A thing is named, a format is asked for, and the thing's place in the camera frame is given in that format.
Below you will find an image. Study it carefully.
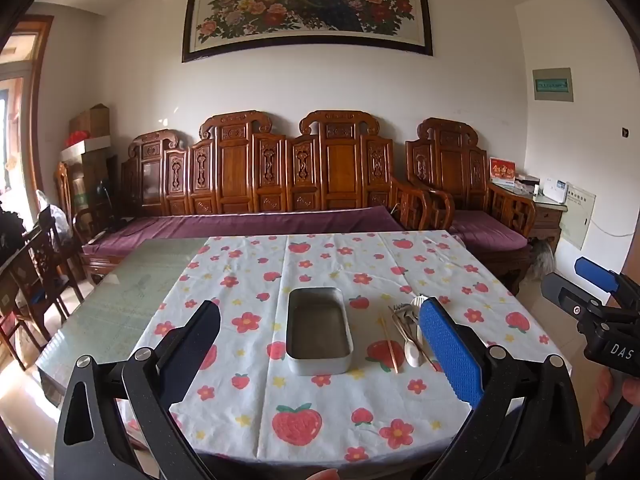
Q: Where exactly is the small white plastic spoon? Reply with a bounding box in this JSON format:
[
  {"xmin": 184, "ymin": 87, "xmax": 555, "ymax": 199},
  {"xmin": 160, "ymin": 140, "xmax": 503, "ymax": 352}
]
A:
[{"xmin": 401, "ymin": 314, "xmax": 423, "ymax": 367}]

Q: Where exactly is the dark brown wooden chopstick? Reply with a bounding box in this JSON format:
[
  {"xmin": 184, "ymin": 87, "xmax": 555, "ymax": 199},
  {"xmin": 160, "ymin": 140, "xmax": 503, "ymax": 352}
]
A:
[{"xmin": 392, "ymin": 318, "xmax": 434, "ymax": 367}]

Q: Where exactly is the light bamboo chopstick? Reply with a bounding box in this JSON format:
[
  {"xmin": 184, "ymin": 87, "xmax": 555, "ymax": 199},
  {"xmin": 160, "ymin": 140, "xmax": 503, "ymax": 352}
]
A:
[{"xmin": 378, "ymin": 314, "xmax": 400, "ymax": 374}]

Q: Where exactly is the large white plastic spoon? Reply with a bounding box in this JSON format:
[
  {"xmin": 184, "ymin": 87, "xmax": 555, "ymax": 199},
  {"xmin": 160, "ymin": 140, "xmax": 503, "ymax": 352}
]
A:
[{"xmin": 411, "ymin": 295, "xmax": 428, "ymax": 309}]

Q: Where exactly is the stainless steel fork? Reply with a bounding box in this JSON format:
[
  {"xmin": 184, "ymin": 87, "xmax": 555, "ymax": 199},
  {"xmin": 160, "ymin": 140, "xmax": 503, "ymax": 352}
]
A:
[{"xmin": 390, "ymin": 304, "xmax": 416, "ymax": 336}]

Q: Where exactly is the person's right hand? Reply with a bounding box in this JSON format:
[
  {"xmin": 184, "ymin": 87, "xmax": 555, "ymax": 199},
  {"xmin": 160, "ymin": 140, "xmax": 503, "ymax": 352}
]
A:
[{"xmin": 583, "ymin": 367, "xmax": 640, "ymax": 443}]

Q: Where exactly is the grey fluffy pet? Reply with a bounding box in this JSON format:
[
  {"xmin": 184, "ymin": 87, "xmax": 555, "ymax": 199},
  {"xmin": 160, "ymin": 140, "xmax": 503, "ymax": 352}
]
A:
[{"xmin": 526, "ymin": 240, "xmax": 555, "ymax": 281}]

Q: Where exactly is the wooden side table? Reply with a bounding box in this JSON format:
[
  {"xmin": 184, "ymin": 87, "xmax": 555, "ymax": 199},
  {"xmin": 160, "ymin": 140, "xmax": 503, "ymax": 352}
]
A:
[{"xmin": 528, "ymin": 196, "xmax": 567, "ymax": 252}]

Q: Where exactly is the white router box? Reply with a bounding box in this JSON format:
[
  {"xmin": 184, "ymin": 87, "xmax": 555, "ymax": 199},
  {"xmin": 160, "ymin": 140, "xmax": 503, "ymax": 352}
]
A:
[{"xmin": 541, "ymin": 178, "xmax": 568, "ymax": 204}]

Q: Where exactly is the purple armchair cushion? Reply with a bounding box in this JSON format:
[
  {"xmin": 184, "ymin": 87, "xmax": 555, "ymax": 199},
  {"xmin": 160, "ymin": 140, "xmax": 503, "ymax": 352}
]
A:
[{"xmin": 448, "ymin": 210, "xmax": 527, "ymax": 252}]

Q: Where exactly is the red greeting card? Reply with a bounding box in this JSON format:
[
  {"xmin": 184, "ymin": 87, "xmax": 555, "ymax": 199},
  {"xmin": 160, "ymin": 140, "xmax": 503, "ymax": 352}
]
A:
[{"xmin": 489, "ymin": 157, "xmax": 516, "ymax": 183}]

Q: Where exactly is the dark wooden dining chair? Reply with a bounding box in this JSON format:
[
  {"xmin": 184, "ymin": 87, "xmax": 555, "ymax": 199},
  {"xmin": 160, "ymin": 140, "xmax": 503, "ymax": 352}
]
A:
[{"xmin": 1, "ymin": 206, "xmax": 84, "ymax": 370}]

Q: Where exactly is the carved wooden armchair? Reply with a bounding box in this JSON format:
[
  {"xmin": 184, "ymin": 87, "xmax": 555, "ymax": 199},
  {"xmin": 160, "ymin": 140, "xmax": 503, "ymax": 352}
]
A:
[{"xmin": 406, "ymin": 118, "xmax": 535, "ymax": 294}]

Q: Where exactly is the rectangular metal tin box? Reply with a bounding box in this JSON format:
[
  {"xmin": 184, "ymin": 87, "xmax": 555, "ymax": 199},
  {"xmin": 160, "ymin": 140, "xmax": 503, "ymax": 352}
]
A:
[{"xmin": 285, "ymin": 286, "xmax": 355, "ymax": 377}]

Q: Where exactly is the dark wooden cabinet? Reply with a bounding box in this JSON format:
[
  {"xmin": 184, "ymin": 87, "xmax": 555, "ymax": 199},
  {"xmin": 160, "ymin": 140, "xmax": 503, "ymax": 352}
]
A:
[{"xmin": 54, "ymin": 148, "xmax": 117, "ymax": 224}]

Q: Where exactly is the white cardboard box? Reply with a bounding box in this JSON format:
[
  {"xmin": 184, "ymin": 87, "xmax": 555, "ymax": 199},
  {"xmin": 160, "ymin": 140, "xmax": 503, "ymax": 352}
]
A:
[{"xmin": 60, "ymin": 136, "xmax": 111, "ymax": 162}]

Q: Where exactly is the carved wooden sofa bench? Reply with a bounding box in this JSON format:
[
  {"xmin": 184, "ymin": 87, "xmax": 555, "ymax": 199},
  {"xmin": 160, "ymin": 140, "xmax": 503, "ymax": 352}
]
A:
[{"xmin": 74, "ymin": 110, "xmax": 433, "ymax": 276}]

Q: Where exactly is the brown cardboard box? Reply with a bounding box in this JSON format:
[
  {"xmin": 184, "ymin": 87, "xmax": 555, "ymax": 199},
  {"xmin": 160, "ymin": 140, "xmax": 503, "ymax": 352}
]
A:
[{"xmin": 68, "ymin": 103, "xmax": 111, "ymax": 138}]

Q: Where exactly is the framed peacock flower painting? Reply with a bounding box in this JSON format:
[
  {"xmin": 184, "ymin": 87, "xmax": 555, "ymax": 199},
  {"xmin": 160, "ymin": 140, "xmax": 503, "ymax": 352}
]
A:
[{"xmin": 182, "ymin": 0, "xmax": 433, "ymax": 62}]

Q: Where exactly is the white wall distribution box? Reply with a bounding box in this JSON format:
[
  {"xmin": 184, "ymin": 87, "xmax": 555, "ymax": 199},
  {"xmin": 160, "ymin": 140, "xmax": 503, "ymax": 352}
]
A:
[{"xmin": 560, "ymin": 183, "xmax": 597, "ymax": 249}]

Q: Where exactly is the grey wall electrical panel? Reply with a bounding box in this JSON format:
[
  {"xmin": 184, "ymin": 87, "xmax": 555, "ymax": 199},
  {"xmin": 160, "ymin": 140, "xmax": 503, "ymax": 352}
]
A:
[{"xmin": 533, "ymin": 67, "xmax": 574, "ymax": 102}]

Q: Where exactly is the wooden window door frame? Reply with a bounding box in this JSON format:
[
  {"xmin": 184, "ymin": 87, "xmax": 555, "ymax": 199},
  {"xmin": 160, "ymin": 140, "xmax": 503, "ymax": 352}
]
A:
[{"xmin": 1, "ymin": 14, "xmax": 54, "ymax": 196}]

